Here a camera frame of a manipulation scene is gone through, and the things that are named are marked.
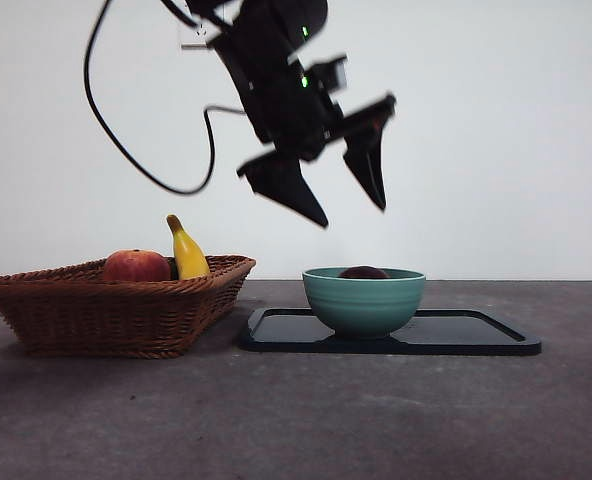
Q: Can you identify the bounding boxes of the dark purple plum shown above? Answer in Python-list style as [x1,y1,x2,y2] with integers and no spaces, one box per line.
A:
[339,266,390,280]

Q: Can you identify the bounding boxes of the teal ribbed bowl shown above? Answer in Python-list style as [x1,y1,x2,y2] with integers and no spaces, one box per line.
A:
[302,267,426,340]

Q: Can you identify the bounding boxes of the yellow banana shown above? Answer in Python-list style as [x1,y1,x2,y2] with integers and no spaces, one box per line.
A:
[165,214,211,281]

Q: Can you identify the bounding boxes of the red orange peach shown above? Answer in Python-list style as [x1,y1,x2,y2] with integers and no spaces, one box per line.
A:
[101,248,172,283]

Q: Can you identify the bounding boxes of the dark rectangular tray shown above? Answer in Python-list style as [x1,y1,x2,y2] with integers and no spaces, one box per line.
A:
[239,307,543,356]

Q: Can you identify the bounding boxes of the brown wicker basket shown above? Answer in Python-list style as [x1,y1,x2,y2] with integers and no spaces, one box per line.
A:
[0,254,257,360]

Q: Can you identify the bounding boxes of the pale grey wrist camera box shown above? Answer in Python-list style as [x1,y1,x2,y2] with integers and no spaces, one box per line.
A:
[313,55,349,94]

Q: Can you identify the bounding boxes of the white wall socket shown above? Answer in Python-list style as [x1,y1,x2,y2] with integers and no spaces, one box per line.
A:
[179,18,217,51]

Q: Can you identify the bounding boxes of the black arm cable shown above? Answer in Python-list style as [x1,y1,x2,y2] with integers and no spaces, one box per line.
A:
[83,0,250,196]

